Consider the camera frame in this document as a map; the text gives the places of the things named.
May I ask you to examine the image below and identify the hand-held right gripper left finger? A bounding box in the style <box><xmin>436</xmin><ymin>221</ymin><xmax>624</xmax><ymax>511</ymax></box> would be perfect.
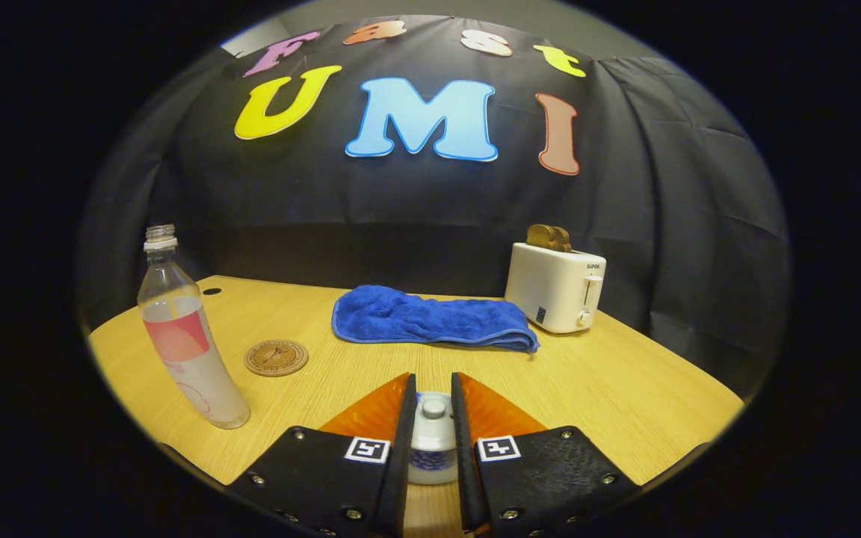
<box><xmin>225</xmin><ymin>372</ymin><xmax>418</xmax><ymax>538</ymax></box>

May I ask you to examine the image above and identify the white toaster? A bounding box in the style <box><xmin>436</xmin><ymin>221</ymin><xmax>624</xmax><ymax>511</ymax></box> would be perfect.
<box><xmin>504</xmin><ymin>242</ymin><xmax>608</xmax><ymax>335</ymax></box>

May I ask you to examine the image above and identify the black backdrop cloth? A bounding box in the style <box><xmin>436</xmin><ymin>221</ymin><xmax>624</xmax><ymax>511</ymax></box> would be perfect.
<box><xmin>75</xmin><ymin>15</ymin><xmax>790</xmax><ymax>401</ymax></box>

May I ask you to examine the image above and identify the clear plastic water bottle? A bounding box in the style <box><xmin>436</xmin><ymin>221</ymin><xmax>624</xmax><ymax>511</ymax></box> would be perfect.
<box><xmin>137</xmin><ymin>224</ymin><xmax>251</xmax><ymax>430</ymax></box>

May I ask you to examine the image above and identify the blue towel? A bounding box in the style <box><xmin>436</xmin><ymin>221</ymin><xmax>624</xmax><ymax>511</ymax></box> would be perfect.
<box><xmin>331</xmin><ymin>285</ymin><xmax>541</xmax><ymax>354</ymax></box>

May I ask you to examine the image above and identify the round wooden coaster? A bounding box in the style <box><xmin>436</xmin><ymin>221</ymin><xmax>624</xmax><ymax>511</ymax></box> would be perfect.
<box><xmin>244</xmin><ymin>339</ymin><xmax>309</xmax><ymax>377</ymax></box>

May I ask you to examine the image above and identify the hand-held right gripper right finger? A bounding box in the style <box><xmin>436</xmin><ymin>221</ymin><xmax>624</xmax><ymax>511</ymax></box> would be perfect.
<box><xmin>451</xmin><ymin>371</ymin><xmax>641</xmax><ymax>538</ymax></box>

